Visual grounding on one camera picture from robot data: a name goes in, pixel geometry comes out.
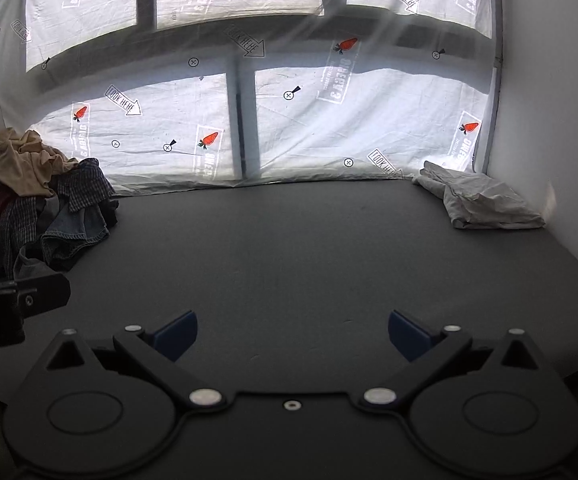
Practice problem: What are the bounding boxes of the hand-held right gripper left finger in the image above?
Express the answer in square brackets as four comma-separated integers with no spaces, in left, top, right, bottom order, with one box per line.
[34,310,227,409]

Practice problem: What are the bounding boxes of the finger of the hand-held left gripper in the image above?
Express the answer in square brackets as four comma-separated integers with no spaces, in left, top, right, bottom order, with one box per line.
[15,273,71,319]

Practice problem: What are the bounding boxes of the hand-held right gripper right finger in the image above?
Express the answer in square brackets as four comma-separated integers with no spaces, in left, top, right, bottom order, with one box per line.
[351,310,544,408]

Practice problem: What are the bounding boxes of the white garment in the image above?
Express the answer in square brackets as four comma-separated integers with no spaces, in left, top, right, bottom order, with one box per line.
[413,160,547,231]

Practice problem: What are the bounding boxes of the grey garment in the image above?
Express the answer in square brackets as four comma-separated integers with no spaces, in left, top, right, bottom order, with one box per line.
[13,245,67,283]

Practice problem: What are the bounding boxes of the blue denim jeans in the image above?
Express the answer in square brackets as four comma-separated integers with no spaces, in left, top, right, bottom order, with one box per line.
[40,194,120,272]

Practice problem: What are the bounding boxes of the dark plaid shirt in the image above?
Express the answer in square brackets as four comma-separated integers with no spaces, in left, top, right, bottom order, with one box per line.
[0,157,118,273]

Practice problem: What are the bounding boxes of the beige garment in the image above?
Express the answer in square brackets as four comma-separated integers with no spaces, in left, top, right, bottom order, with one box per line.
[0,128,80,199]

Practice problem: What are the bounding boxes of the carrot printed white curtain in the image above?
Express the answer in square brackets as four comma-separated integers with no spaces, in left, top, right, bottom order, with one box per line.
[0,0,502,196]

